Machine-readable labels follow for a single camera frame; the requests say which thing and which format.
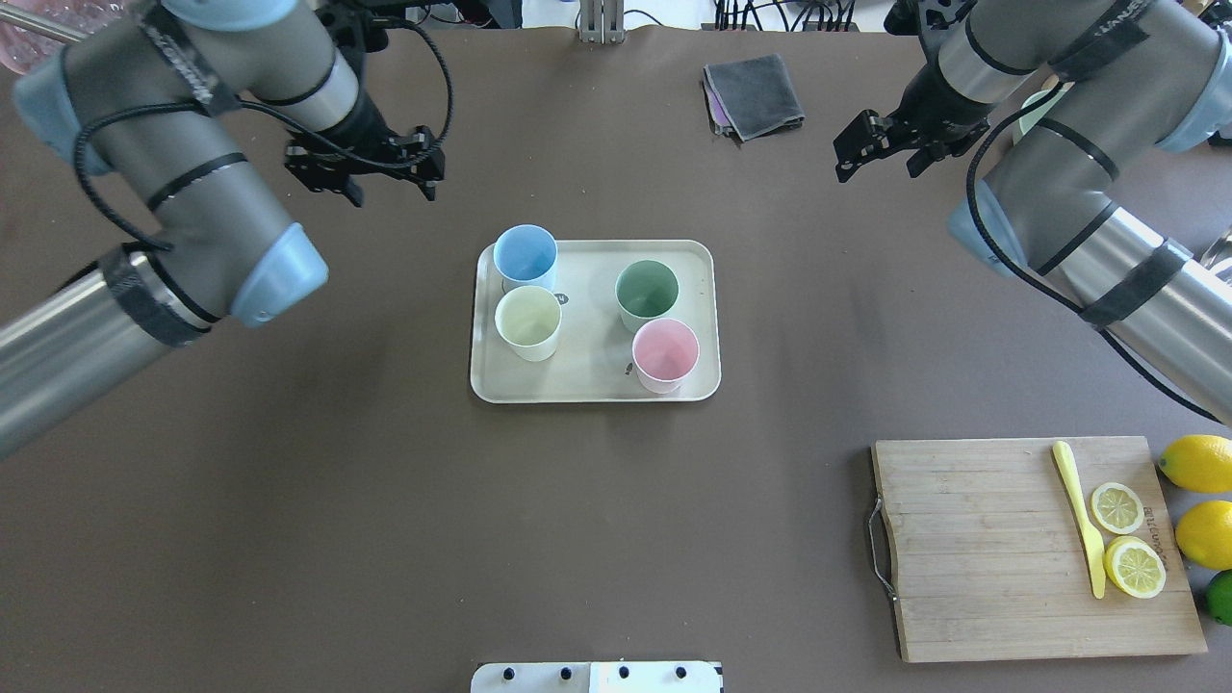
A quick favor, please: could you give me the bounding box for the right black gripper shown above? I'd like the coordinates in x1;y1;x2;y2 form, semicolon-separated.
833;1;991;184

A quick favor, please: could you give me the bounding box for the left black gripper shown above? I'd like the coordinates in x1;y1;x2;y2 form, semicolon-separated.
283;1;448;208

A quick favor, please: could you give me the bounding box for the blue cup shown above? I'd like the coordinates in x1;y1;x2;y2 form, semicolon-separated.
493;224;558;293

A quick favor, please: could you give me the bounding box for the cream white cup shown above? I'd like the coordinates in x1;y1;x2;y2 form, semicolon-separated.
496;286;563;363

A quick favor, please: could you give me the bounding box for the green cup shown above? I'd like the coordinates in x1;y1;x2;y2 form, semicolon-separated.
615;259;680;333

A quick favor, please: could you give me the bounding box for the pink cup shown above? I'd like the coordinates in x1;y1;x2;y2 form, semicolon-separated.
630;319;701;395

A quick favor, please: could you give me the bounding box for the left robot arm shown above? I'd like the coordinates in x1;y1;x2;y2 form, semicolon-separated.
2;1;446;455

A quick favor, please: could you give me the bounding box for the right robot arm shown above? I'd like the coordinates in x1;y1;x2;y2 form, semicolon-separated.
834;1;1230;423

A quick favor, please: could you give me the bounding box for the beige rabbit tray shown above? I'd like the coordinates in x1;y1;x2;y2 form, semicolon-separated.
469;240;722;404

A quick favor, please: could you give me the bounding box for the green bowl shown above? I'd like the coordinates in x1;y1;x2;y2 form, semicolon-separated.
1011;89;1066;146

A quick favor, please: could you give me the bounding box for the grey cloth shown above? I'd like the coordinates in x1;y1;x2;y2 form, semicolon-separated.
703;53;806;143

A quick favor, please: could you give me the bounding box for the pink cloth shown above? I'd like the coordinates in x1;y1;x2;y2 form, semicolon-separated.
703;80;736;138

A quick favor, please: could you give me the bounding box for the metal scoop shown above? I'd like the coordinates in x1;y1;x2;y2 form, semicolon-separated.
1198;228;1232;285

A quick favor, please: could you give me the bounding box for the yellow plastic knife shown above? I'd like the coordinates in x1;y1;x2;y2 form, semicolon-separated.
1051;440;1108;601

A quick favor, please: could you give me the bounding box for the pink bowl with ice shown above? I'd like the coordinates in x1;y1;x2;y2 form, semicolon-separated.
1;1;123;74

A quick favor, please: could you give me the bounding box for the metal muddler in bowl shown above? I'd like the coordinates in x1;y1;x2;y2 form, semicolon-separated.
1;1;87;43

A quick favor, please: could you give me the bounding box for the wooden cutting board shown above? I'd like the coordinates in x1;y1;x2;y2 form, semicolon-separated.
871;437;1207;663

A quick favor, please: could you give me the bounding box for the lemon slice lower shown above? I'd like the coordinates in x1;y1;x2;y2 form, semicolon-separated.
1090;481;1145;536

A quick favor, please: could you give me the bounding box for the lemon slice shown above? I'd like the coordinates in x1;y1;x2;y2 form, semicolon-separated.
1104;536;1168;601
1090;481;1145;536

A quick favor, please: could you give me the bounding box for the yellow lemon lower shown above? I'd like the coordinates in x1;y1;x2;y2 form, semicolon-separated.
1158;434;1231;493

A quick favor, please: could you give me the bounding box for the yellow lemon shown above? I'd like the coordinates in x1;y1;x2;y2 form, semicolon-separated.
1175;499;1231;571
1158;434;1231;493

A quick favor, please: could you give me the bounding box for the lemon slice upper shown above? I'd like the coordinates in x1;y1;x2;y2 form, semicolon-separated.
1104;536;1168;601

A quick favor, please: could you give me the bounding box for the yellow lemon upper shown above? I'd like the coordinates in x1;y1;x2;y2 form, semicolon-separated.
1175;499;1231;571

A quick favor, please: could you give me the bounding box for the green lime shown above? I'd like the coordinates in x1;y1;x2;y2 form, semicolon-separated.
1204;570;1232;626

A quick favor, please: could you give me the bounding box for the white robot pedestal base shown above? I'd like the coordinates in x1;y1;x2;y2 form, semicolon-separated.
469;658;724;692

